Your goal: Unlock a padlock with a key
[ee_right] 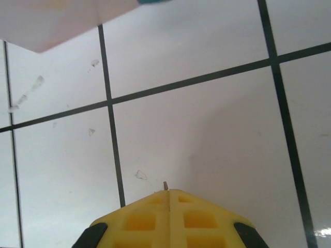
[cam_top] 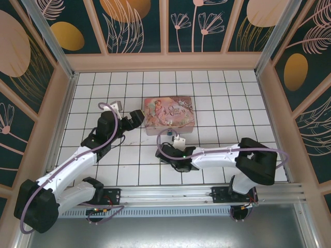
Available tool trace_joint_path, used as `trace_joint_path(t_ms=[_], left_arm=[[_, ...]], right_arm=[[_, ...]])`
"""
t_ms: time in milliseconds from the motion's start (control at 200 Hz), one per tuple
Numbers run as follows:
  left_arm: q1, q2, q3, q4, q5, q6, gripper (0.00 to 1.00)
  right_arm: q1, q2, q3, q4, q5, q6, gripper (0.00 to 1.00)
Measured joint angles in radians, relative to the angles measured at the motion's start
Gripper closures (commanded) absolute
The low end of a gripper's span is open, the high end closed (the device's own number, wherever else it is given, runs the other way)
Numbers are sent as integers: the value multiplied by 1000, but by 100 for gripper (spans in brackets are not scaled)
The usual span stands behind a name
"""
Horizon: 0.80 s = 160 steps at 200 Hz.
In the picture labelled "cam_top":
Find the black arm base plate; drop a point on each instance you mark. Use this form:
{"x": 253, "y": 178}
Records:
{"x": 112, "y": 195}
{"x": 219, "y": 195}

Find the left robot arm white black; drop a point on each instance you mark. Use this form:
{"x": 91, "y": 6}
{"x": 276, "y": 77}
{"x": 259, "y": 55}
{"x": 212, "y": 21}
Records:
{"x": 75, "y": 168}

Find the aluminium mounting rail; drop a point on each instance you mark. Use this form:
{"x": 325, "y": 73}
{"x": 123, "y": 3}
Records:
{"x": 168, "y": 193}

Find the grey metal sheet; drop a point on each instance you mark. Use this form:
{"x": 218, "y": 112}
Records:
{"x": 168, "y": 232}

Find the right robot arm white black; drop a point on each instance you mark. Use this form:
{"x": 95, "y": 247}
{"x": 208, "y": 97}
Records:
{"x": 214, "y": 157}

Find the aluminium side rail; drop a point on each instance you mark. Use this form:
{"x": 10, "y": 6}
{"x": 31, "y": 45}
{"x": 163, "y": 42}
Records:
{"x": 66, "y": 116}

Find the aluminium frame post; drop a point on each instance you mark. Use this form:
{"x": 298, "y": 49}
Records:
{"x": 49, "y": 38}
{"x": 279, "y": 33}

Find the yellow power connector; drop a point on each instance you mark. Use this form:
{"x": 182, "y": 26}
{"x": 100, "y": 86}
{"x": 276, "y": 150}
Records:
{"x": 104, "y": 211}
{"x": 244, "y": 207}

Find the pink fairy print tin box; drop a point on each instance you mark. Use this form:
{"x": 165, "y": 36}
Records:
{"x": 168, "y": 111}

